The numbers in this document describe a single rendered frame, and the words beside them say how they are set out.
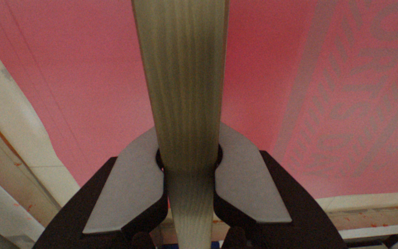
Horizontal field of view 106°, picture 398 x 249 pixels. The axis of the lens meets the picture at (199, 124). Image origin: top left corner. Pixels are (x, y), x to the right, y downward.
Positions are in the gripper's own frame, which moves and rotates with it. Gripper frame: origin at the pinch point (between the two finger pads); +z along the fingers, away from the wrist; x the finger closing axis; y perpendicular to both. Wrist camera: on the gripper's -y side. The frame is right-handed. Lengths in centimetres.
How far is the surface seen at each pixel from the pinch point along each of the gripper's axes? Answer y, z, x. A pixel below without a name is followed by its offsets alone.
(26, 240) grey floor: 247, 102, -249
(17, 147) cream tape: 5.7, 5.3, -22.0
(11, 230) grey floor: 218, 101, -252
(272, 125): 3.9, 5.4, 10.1
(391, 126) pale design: 4.8, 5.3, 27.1
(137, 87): -1.4, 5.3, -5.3
